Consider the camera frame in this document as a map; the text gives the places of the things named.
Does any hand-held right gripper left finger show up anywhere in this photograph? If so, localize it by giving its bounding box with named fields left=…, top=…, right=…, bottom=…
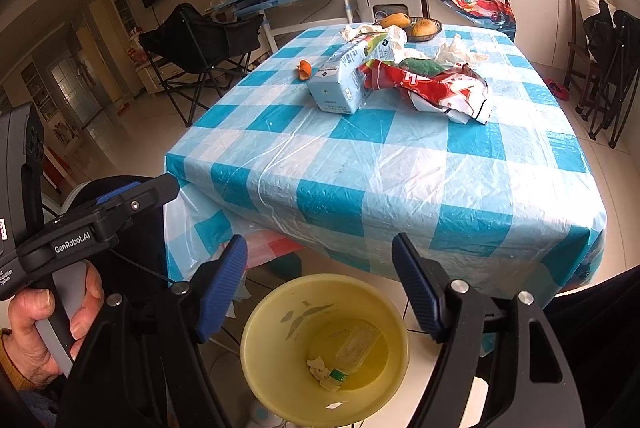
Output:
left=55, top=234, right=249, bottom=428

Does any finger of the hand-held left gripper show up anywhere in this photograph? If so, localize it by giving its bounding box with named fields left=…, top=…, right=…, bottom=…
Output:
left=96, top=173, right=180, bottom=236

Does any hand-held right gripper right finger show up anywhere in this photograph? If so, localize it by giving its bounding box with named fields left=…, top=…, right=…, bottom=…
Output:
left=391, top=232, right=583, bottom=428

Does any yellow plastic bin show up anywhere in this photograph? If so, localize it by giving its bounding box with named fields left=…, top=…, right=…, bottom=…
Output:
left=240, top=274, right=410, bottom=426

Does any red snack bag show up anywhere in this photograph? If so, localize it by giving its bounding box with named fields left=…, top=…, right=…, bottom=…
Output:
left=361, top=58, right=493, bottom=125

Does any green cloth with white label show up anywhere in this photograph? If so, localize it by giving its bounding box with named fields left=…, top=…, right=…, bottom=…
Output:
left=400, top=57, right=446, bottom=76

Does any white milk carton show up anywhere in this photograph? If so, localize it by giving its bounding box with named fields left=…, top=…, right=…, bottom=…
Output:
left=306, top=33, right=390, bottom=115

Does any white tissue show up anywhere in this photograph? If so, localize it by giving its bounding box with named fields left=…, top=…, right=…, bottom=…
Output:
left=434, top=33, right=493, bottom=68

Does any white plastic bag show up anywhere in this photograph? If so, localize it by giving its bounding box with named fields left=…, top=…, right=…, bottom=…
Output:
left=340, top=22, right=408, bottom=60

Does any person's left forearm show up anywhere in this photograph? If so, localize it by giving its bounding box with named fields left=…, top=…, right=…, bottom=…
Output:
left=0, top=330, right=23, bottom=391

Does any person's left hand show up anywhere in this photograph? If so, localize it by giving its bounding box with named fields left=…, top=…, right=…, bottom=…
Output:
left=0, top=259, right=105, bottom=391

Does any clear bottle with green label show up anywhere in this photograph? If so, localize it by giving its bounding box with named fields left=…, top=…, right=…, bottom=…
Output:
left=315, top=323, right=386, bottom=391

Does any table with blue checkered cloth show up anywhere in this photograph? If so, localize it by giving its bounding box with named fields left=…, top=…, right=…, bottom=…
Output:
left=164, top=22, right=608, bottom=309

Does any low white television cabinet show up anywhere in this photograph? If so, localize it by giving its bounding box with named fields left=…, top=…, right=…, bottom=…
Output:
left=127, top=33, right=186, bottom=95

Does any black folding camp chair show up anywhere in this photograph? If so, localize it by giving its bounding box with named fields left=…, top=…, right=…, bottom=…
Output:
left=138, top=3, right=265, bottom=128

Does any person's right leg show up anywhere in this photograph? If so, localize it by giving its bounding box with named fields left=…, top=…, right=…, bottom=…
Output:
left=542, top=265, right=640, bottom=428

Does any red slipper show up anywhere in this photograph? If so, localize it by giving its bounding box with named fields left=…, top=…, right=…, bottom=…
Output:
left=544, top=79, right=571, bottom=100

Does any dark fruit bowl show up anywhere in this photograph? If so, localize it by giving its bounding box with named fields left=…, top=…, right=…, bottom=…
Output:
left=376, top=16, right=443, bottom=43

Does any wooden chair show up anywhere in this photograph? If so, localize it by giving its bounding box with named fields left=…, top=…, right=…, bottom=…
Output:
left=562, top=0, right=608, bottom=114

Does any folded black chair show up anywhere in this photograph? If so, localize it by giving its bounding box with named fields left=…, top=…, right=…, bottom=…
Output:
left=582, top=1, right=640, bottom=149

